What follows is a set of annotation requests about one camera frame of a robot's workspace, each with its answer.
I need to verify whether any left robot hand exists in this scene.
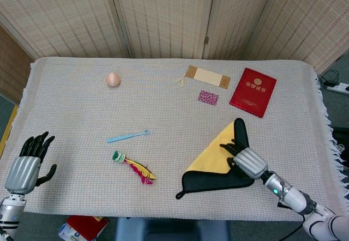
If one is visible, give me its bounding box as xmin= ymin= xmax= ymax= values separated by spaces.
xmin=4 ymin=131 xmax=58 ymax=195

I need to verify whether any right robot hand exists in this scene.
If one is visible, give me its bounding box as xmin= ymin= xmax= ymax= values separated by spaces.
xmin=219 ymin=138 xmax=269 ymax=180

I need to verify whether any black and yellow cloth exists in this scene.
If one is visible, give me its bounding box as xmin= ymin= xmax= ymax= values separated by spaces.
xmin=175 ymin=117 xmax=255 ymax=200

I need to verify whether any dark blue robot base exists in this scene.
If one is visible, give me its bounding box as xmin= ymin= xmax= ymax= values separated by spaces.
xmin=113 ymin=218 xmax=231 ymax=241

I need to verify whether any red certificate book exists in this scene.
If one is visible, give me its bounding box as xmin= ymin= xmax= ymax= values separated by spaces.
xmin=229 ymin=67 xmax=278 ymax=119

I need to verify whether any red and white box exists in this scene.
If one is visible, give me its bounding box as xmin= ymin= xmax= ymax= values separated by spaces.
xmin=58 ymin=215 xmax=109 ymax=241

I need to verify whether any white woven tablecloth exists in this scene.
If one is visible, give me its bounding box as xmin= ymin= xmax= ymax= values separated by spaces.
xmin=0 ymin=57 xmax=344 ymax=222

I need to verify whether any beige paper bookmark with tassel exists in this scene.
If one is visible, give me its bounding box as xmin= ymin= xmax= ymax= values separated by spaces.
xmin=176 ymin=65 xmax=232 ymax=90

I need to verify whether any white sneaker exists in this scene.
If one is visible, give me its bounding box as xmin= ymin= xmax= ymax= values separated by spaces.
xmin=336 ymin=142 xmax=349 ymax=160

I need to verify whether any feather shuttlecock with green base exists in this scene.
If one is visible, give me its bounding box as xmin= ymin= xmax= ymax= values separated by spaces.
xmin=112 ymin=150 xmax=158 ymax=185

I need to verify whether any light blue toothbrush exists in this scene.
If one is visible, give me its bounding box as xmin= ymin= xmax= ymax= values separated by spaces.
xmin=106 ymin=129 xmax=151 ymax=144

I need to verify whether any white power strip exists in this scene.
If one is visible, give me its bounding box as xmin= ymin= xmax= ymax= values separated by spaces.
xmin=326 ymin=82 xmax=349 ymax=94

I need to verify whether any peach coloured ball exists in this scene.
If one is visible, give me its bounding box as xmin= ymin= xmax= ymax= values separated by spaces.
xmin=105 ymin=72 xmax=122 ymax=87

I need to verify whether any woven folding screen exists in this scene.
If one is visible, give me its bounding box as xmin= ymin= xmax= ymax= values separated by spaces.
xmin=0 ymin=0 xmax=349 ymax=74

